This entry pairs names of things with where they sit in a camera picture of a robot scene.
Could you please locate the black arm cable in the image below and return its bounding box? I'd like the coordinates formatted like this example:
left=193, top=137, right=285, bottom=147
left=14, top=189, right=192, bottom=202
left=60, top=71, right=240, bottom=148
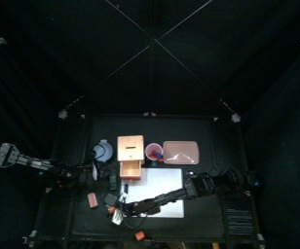
left=90, top=142, right=112, bottom=166
left=121, top=213, right=152, bottom=229

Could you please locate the pink rectangular tray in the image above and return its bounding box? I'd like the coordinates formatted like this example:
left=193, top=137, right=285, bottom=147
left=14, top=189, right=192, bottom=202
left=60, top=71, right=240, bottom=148
left=163, top=140, right=201, bottom=165

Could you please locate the red plastic cup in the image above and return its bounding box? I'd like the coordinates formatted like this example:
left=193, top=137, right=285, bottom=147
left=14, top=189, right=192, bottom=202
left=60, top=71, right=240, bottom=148
left=144, top=142, right=165, bottom=162

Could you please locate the blue two-handled bowl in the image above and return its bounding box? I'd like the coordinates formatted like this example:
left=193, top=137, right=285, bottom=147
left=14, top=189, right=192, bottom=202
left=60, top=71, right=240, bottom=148
left=92, top=139, right=116, bottom=162

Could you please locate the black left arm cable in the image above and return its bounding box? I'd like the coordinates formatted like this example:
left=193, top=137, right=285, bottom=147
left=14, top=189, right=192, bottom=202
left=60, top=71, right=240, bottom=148
left=90, top=142, right=112, bottom=166

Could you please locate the red striped sushi toy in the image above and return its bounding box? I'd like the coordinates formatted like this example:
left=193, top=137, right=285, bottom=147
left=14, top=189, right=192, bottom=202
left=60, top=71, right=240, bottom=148
left=86, top=193, right=100, bottom=209

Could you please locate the thin white bracing cord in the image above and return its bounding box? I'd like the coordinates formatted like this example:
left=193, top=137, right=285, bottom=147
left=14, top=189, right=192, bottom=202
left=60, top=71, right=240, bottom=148
left=62, top=0, right=215, bottom=114
left=104, top=0, right=241, bottom=120

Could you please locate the red utensil with loop handle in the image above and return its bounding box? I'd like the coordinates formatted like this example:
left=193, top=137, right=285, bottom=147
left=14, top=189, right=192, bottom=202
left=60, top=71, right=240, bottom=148
left=149, top=149, right=164, bottom=162

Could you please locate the wooden box with slot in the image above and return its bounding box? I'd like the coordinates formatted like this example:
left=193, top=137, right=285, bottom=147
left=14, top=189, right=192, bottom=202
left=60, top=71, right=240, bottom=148
left=117, top=134, right=147, bottom=162

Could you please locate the white cutting board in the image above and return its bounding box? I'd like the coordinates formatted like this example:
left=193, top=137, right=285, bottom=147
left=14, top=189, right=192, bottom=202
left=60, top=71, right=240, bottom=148
left=118, top=167, right=185, bottom=219

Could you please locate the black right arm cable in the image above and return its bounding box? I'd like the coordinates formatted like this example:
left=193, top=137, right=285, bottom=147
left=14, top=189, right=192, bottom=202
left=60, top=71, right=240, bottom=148
left=121, top=213, right=152, bottom=229

